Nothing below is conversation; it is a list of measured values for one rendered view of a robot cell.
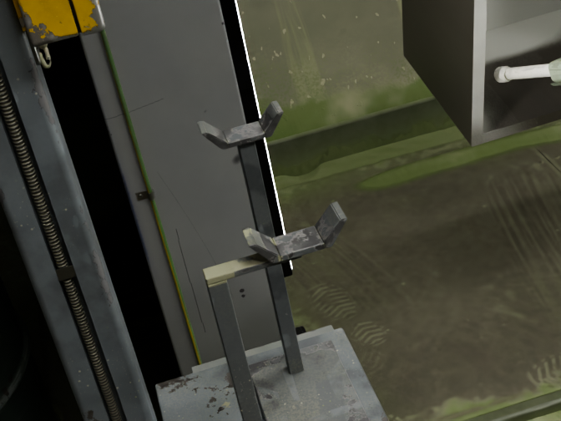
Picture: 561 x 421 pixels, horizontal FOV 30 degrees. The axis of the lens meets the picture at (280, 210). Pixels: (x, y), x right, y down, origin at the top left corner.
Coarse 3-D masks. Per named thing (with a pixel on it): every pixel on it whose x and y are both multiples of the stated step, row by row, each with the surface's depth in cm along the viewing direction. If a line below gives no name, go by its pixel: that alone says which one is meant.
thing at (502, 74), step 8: (544, 64) 196; (552, 64) 191; (560, 64) 189; (496, 72) 208; (504, 72) 207; (512, 72) 204; (520, 72) 202; (528, 72) 200; (536, 72) 198; (544, 72) 195; (552, 72) 192; (560, 72) 190; (496, 80) 209; (504, 80) 207; (560, 80) 191
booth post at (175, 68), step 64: (128, 0) 128; (192, 0) 130; (128, 64) 132; (192, 64) 134; (128, 128) 136; (192, 128) 138; (128, 192) 141; (192, 192) 143; (192, 256) 148; (192, 320) 154; (256, 320) 157
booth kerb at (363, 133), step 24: (432, 96) 296; (360, 120) 293; (384, 120) 295; (408, 120) 297; (432, 120) 299; (288, 144) 291; (312, 144) 293; (336, 144) 295; (360, 144) 297; (384, 144) 299; (288, 168) 295; (312, 168) 297
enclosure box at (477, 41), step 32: (416, 0) 219; (448, 0) 201; (480, 0) 190; (512, 0) 238; (544, 0) 241; (416, 32) 225; (448, 32) 206; (480, 32) 195; (512, 32) 240; (544, 32) 238; (416, 64) 231; (448, 64) 212; (480, 64) 200; (512, 64) 231; (448, 96) 217; (480, 96) 205; (512, 96) 223; (544, 96) 222; (480, 128) 211; (512, 128) 214
